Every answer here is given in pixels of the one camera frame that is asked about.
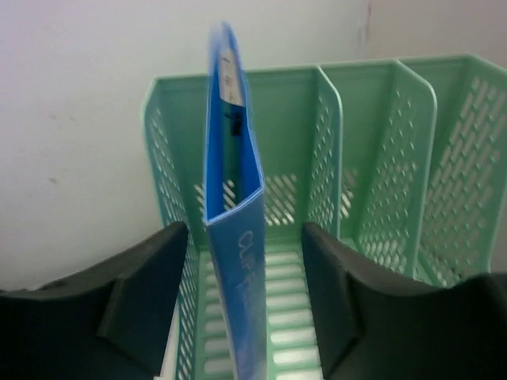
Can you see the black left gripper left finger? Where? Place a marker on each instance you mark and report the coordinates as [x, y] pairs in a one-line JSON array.
[[109, 321]]

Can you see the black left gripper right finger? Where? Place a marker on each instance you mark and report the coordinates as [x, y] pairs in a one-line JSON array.
[[373, 323]]

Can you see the light blue notebook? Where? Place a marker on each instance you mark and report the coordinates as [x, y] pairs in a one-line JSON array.
[[234, 205]]

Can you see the green file organizer rack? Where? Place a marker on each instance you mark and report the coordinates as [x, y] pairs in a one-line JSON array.
[[403, 161]]

